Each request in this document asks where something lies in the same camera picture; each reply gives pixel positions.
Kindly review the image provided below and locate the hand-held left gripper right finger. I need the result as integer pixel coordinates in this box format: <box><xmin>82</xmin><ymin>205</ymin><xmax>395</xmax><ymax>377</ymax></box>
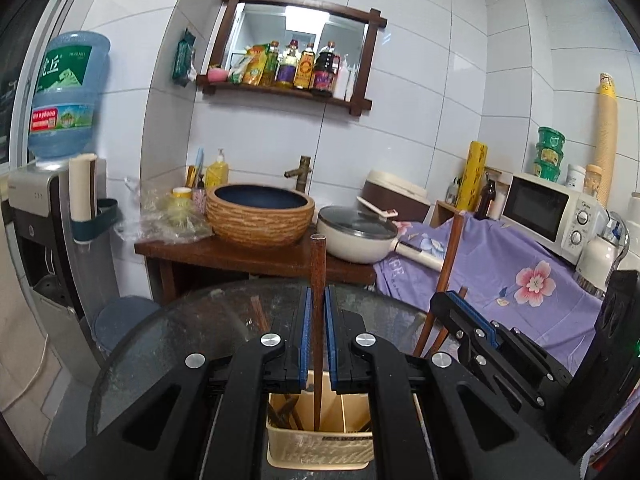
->
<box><xmin>324</xmin><ymin>285</ymin><xmax>578</xmax><ymax>480</ymax></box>

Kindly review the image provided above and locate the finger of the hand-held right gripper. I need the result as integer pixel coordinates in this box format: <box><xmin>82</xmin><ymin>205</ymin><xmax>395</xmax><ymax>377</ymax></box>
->
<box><xmin>446</xmin><ymin>290</ymin><xmax>574</xmax><ymax>397</ymax></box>
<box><xmin>429</xmin><ymin>290</ymin><xmax>549</xmax><ymax>412</ymax></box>

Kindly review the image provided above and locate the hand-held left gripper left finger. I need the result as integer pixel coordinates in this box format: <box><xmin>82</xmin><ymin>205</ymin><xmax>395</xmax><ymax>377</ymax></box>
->
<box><xmin>55</xmin><ymin>285</ymin><xmax>317</xmax><ymax>480</ymax></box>

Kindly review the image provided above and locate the brown wooden chopstick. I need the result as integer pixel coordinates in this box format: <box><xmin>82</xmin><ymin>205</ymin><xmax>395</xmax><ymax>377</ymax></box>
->
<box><xmin>310</xmin><ymin>234</ymin><xmax>328</xmax><ymax>433</ymax></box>
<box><xmin>412</xmin><ymin>212</ymin><xmax>465</xmax><ymax>358</ymax></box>
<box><xmin>270</xmin><ymin>394</ymin><xmax>307</xmax><ymax>431</ymax></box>
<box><xmin>430</xmin><ymin>286</ymin><xmax>469</xmax><ymax>353</ymax></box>

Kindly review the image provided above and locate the yellow plastic utensil basket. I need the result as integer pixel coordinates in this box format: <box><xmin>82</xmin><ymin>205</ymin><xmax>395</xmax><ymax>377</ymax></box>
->
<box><xmin>265</xmin><ymin>367</ymin><xmax>376</xmax><ymax>471</ymax></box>

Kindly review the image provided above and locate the purple floral cloth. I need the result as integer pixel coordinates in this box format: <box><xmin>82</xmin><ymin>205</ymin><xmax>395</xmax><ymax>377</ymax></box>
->
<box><xmin>375</xmin><ymin>212</ymin><xmax>640</xmax><ymax>461</ymax></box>

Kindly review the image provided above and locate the white kettle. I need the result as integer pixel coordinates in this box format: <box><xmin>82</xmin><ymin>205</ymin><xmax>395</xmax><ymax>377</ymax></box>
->
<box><xmin>575</xmin><ymin>235</ymin><xmax>623</xmax><ymax>296</ymax></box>

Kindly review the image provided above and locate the cream electric pan with lid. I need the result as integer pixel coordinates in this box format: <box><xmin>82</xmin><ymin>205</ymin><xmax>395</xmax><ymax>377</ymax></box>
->
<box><xmin>317</xmin><ymin>205</ymin><xmax>446</xmax><ymax>273</ymax></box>

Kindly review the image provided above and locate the small wooden box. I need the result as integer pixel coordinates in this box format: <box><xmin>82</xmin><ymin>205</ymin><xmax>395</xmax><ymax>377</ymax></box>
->
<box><xmin>430</xmin><ymin>200</ymin><xmax>461</xmax><ymax>228</ymax></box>

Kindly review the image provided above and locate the dark wooden washstand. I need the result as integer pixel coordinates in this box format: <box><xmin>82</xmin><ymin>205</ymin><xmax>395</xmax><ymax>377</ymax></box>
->
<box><xmin>134</xmin><ymin>237</ymin><xmax>378</xmax><ymax>306</ymax></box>

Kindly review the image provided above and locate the brown glass bottle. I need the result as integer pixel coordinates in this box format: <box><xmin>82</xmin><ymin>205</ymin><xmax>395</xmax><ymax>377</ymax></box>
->
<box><xmin>475</xmin><ymin>179</ymin><xmax>497</xmax><ymax>221</ymax></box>

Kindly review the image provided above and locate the round glass table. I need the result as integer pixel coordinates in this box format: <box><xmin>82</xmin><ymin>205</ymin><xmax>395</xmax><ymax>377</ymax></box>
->
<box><xmin>86</xmin><ymin>279</ymin><xmax>468</xmax><ymax>480</ymax></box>

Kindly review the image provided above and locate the woven-look blue basin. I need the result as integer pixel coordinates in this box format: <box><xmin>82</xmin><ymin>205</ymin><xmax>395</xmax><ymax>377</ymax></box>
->
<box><xmin>205</xmin><ymin>183</ymin><xmax>317</xmax><ymax>248</ymax></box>

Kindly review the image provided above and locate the white rice paddle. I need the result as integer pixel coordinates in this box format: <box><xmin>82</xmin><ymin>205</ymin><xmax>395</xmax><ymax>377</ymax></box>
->
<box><xmin>356</xmin><ymin>196</ymin><xmax>398</xmax><ymax>220</ymax></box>

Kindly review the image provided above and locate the white microwave oven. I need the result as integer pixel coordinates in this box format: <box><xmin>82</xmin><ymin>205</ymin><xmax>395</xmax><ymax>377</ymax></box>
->
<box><xmin>501</xmin><ymin>172</ymin><xmax>608</xmax><ymax>266</ymax></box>

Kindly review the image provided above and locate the cream and brown rice cooker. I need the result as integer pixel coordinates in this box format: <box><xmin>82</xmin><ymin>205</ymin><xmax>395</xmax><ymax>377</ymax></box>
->
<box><xmin>361</xmin><ymin>170</ymin><xmax>432</xmax><ymax>221</ymax></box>

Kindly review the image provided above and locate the yellow wrap roll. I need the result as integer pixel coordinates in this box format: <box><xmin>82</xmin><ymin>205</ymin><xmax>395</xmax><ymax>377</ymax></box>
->
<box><xmin>456</xmin><ymin>141</ymin><xmax>488</xmax><ymax>213</ymax></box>

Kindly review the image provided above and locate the bronze bamboo-style faucet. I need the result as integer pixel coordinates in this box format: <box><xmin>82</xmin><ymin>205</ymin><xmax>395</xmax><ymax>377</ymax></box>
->
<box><xmin>284</xmin><ymin>156</ymin><xmax>313</xmax><ymax>193</ymax></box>

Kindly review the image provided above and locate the clear plastic jar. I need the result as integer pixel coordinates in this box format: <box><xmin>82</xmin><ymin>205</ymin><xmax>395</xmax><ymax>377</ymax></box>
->
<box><xmin>582</xmin><ymin>164</ymin><xmax>603</xmax><ymax>198</ymax></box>

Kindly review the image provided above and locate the grey round stool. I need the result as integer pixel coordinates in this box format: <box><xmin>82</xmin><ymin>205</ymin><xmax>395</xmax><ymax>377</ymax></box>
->
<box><xmin>95</xmin><ymin>296</ymin><xmax>161</xmax><ymax>356</ymax></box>

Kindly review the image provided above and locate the white lidded jar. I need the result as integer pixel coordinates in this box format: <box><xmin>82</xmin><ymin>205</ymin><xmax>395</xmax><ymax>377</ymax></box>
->
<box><xmin>565</xmin><ymin>164</ymin><xmax>587</xmax><ymax>192</ymax></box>

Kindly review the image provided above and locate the clear plastic bag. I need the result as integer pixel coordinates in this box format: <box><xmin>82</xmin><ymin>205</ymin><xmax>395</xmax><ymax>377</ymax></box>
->
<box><xmin>115</xmin><ymin>176</ymin><xmax>213</xmax><ymax>246</ymax></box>

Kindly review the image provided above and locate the yellow soap pump bottle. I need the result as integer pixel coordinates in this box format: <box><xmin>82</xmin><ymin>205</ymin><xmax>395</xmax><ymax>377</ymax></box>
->
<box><xmin>205</xmin><ymin>148</ymin><xmax>230</xmax><ymax>191</ymax></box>

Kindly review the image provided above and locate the tall stack of paper cups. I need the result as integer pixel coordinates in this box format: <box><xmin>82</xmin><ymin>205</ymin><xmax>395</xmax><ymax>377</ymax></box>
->
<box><xmin>595</xmin><ymin>72</ymin><xmax>621</xmax><ymax>208</ymax></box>

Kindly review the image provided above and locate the teal cup holder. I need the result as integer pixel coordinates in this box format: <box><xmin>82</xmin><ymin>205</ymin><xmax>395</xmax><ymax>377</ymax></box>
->
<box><xmin>70</xmin><ymin>198</ymin><xmax>123</xmax><ymax>243</ymax></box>

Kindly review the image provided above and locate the wooden framed mirror shelf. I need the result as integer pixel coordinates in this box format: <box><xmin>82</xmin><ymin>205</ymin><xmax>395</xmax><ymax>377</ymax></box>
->
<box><xmin>196</xmin><ymin>0</ymin><xmax>388</xmax><ymax>117</ymax></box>

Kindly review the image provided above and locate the white squeeze bottle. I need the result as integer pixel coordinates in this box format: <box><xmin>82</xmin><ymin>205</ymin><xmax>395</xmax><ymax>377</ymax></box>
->
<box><xmin>334</xmin><ymin>55</ymin><xmax>351</xmax><ymax>101</ymax></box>

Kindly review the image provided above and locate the dark soy sauce bottle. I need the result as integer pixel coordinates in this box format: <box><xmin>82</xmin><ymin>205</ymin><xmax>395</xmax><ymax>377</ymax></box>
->
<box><xmin>311</xmin><ymin>41</ymin><xmax>341</xmax><ymax>97</ymax></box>

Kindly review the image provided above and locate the cream paper cup tube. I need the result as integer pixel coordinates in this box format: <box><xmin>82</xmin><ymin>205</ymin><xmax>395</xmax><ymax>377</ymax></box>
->
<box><xmin>68</xmin><ymin>152</ymin><xmax>99</xmax><ymax>223</ymax></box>

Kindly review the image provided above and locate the orange label sauce bottle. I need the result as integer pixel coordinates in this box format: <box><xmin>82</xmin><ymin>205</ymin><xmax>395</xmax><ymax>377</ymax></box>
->
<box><xmin>294</xmin><ymin>42</ymin><xmax>317</xmax><ymax>91</ymax></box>

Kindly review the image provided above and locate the purple label oil bottle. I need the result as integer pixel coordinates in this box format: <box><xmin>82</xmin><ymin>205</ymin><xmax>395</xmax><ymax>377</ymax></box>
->
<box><xmin>276</xmin><ymin>39</ymin><xmax>301</xmax><ymax>90</ymax></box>

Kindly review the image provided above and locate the green label bottle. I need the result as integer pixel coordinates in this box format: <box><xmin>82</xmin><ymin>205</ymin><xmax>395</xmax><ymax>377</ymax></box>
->
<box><xmin>262</xmin><ymin>41</ymin><xmax>280</xmax><ymax>87</ymax></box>

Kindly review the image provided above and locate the yellow seasoning pouch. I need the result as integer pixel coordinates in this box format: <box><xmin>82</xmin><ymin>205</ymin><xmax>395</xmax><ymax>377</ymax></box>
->
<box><xmin>243</xmin><ymin>45</ymin><xmax>266</xmax><ymax>86</ymax></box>

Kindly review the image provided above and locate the grey water dispenser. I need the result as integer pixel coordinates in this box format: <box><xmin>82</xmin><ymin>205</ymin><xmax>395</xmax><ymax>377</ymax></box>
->
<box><xmin>7</xmin><ymin>157</ymin><xmax>121</xmax><ymax>356</ymax></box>

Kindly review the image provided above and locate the green packet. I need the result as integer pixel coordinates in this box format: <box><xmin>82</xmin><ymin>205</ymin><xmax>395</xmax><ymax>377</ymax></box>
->
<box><xmin>172</xmin><ymin>29</ymin><xmax>198</xmax><ymax>86</ymax></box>

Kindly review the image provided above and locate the blue water jug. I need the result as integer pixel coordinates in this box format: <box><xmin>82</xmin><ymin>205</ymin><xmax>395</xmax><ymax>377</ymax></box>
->
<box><xmin>27</xmin><ymin>31</ymin><xmax>112</xmax><ymax>170</ymax></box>

